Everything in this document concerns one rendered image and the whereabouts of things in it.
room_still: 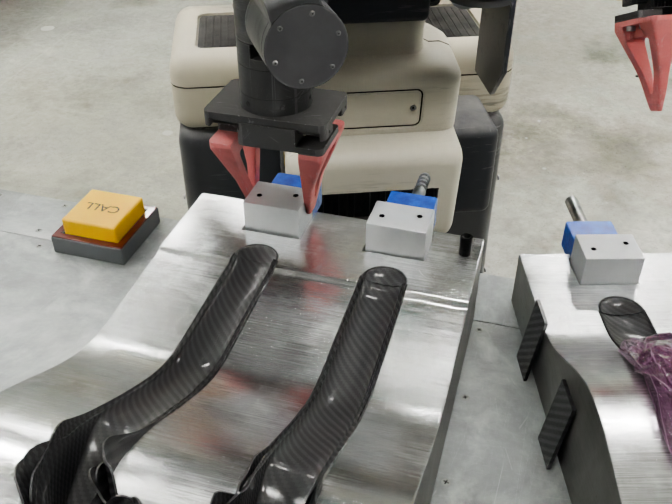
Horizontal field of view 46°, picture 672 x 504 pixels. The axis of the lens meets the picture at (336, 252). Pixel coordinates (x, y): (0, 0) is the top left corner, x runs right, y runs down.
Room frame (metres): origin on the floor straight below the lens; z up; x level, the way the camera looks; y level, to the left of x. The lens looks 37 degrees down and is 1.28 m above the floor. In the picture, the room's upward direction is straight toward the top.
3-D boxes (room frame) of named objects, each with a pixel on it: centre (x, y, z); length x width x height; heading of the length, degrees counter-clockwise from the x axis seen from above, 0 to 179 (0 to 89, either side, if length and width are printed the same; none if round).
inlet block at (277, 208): (0.61, 0.04, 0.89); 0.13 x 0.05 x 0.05; 163
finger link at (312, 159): (0.57, 0.04, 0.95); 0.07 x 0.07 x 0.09; 74
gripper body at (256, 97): (0.58, 0.05, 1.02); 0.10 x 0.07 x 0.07; 74
